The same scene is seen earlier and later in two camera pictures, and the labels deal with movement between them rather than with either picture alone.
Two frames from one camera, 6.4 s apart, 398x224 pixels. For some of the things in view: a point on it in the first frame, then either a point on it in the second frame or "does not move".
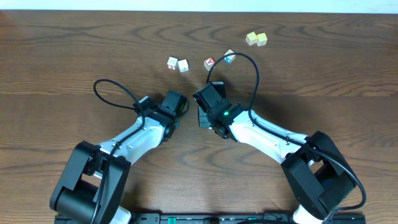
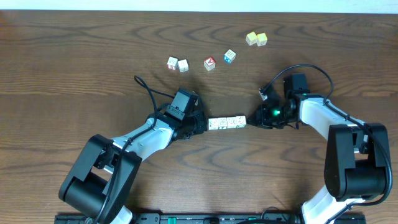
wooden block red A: [208, 63] does not move
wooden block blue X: [229, 58] does not move
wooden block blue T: [183, 65] does not move
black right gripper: [203, 121] -> [263, 121]
